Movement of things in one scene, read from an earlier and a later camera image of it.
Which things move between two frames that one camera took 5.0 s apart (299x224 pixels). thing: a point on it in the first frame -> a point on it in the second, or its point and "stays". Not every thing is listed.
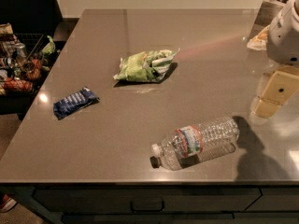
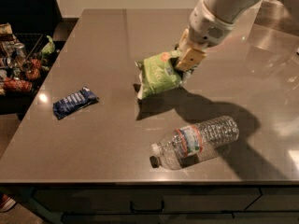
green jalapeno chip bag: (149, 66) -> (158, 73)
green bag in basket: (49, 47) stays
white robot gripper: (284, 36) -> (206, 28)
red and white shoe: (7, 203) stays
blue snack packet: (74, 103) stays
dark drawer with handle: (149, 200) stays
